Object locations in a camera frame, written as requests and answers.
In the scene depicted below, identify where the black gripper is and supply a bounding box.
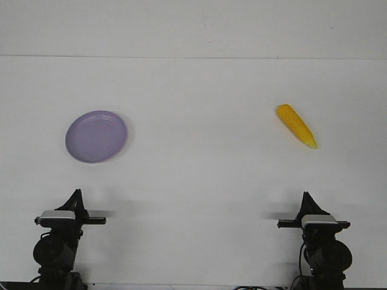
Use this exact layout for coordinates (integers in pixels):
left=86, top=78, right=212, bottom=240
left=277, top=192, right=351, bottom=244
left=50, top=188, right=106, bottom=241

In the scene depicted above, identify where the purple round plate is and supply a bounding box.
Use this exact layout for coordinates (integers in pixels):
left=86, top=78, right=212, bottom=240
left=65, top=110, right=128, bottom=163

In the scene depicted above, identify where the yellow corn cob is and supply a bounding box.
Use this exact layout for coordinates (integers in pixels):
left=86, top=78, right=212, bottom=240
left=276, top=104, right=318, bottom=149

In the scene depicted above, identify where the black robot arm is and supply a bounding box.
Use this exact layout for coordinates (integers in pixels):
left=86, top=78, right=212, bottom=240
left=33, top=188, right=106, bottom=289
left=277, top=192, right=353, bottom=289

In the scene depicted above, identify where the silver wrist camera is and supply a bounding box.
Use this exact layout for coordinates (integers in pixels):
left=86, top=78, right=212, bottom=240
left=34, top=210, right=76, bottom=228
left=301, top=214, right=338, bottom=229

